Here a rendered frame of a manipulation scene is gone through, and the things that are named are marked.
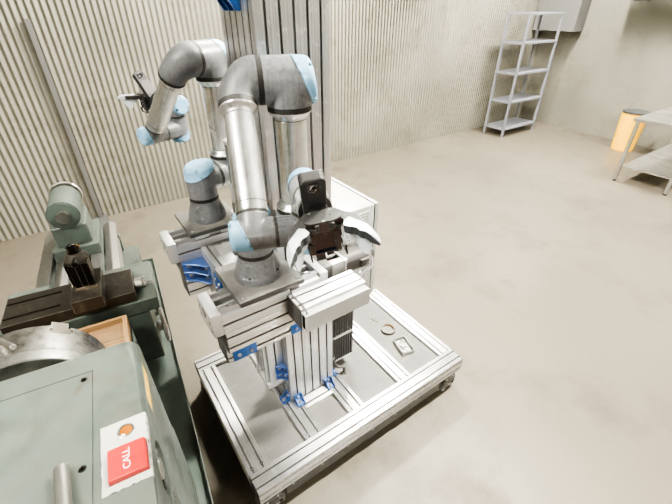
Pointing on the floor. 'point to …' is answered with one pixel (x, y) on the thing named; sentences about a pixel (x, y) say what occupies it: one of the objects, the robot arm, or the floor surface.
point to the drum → (627, 129)
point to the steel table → (652, 164)
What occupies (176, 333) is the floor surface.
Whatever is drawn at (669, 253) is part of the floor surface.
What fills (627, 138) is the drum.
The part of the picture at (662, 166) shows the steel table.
